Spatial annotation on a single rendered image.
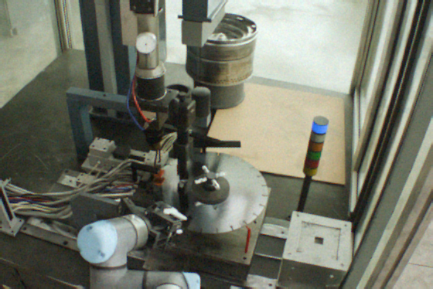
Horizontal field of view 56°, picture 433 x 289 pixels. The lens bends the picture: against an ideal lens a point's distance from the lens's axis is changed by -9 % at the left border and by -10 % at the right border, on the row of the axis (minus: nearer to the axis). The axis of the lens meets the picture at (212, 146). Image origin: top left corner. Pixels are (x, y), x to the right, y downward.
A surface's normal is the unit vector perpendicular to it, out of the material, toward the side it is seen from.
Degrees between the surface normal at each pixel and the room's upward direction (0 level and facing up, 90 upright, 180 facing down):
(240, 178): 0
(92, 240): 56
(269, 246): 0
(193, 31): 90
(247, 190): 0
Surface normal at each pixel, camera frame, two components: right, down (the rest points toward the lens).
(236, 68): 0.42, 0.58
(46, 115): 0.03, -0.77
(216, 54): -0.15, 0.62
